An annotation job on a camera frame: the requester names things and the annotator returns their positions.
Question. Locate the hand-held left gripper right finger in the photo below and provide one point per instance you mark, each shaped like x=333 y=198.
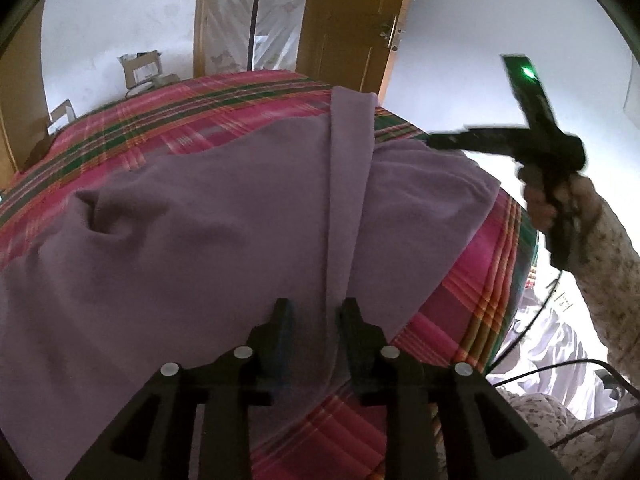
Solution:
x=352 y=345

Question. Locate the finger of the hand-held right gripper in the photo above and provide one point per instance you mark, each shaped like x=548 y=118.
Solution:
x=475 y=139

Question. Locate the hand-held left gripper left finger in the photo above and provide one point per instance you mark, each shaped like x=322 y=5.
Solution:
x=285 y=340

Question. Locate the purple fleece garment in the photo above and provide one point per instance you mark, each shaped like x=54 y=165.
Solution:
x=200 y=235

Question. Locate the person's right forearm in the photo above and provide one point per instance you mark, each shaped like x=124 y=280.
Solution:
x=615 y=270

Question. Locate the person's right hand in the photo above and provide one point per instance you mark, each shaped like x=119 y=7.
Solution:
x=537 y=205

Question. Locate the wooden door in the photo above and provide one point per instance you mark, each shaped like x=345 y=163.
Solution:
x=350 y=25

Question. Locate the white crumpled sheet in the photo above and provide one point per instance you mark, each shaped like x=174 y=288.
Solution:
x=560 y=340

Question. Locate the person's floral clothing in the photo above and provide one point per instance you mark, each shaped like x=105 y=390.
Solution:
x=545 y=425

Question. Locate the clear plastic curtain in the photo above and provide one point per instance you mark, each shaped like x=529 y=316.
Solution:
x=280 y=10

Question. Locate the plaid bed sheet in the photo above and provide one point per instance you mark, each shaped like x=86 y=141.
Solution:
x=175 y=115

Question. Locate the black pole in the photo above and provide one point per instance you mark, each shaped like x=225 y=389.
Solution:
x=254 y=15

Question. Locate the brown cardboard box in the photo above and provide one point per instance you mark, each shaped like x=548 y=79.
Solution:
x=142 y=67

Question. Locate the white cardboard box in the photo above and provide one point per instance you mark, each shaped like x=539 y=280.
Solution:
x=61 y=117

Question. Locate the wooden wardrobe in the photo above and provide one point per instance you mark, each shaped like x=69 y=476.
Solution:
x=22 y=100

